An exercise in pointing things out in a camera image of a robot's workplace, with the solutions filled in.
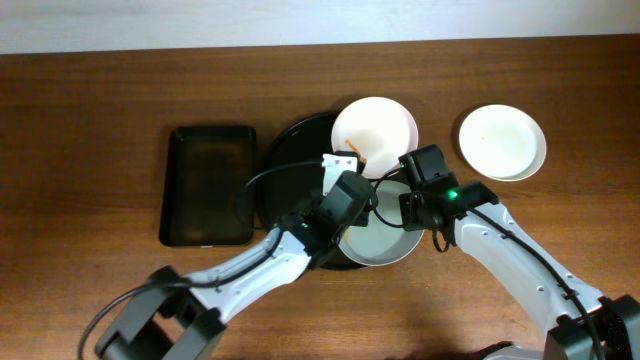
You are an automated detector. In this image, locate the grey plate with sauce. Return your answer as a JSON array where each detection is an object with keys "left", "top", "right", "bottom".
[{"left": 339, "top": 181, "right": 424, "bottom": 266}]

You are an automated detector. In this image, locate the pinkish white plate with sauce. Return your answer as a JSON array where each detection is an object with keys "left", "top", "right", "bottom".
[{"left": 331, "top": 97, "right": 419, "bottom": 179}]

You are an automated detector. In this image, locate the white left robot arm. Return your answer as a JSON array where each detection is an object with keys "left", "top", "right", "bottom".
[{"left": 77, "top": 151, "right": 374, "bottom": 359}]

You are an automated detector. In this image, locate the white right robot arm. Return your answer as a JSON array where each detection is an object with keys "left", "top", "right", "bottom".
[{"left": 399, "top": 182, "right": 639, "bottom": 360}]

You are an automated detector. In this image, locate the black round tray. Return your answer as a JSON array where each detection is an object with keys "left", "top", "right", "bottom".
[{"left": 254, "top": 111, "right": 363, "bottom": 271}]

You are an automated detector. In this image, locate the black rectangular tray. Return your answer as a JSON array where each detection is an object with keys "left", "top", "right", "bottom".
[{"left": 158, "top": 125, "right": 256, "bottom": 247}]

